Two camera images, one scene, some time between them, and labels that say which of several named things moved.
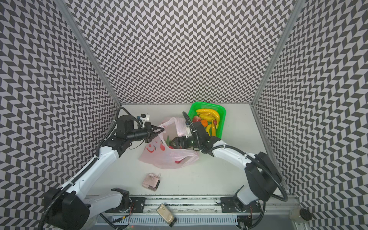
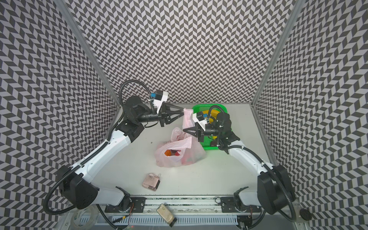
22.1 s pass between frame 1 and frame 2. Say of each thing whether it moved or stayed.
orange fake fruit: moved
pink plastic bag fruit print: moved
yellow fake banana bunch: stayed
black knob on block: stayed
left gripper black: moved
